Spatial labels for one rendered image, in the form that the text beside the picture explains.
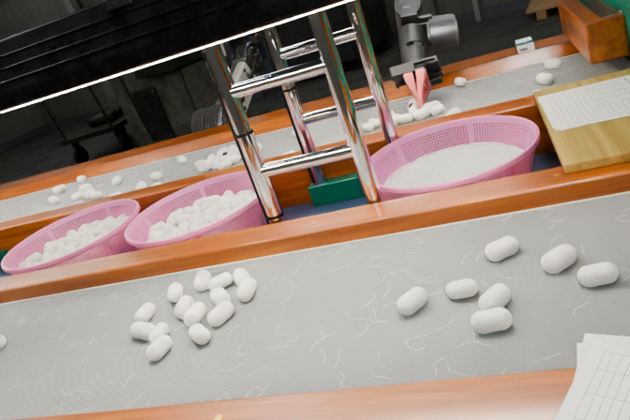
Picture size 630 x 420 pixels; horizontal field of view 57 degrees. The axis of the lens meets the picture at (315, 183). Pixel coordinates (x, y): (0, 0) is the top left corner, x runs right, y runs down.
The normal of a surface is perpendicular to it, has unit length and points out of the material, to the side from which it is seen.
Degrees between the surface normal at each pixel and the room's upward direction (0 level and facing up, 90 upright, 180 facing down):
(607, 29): 90
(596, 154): 0
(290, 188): 90
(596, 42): 90
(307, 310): 0
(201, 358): 0
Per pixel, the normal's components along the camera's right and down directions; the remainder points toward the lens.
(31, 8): -0.40, 0.44
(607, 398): -0.31, -0.89
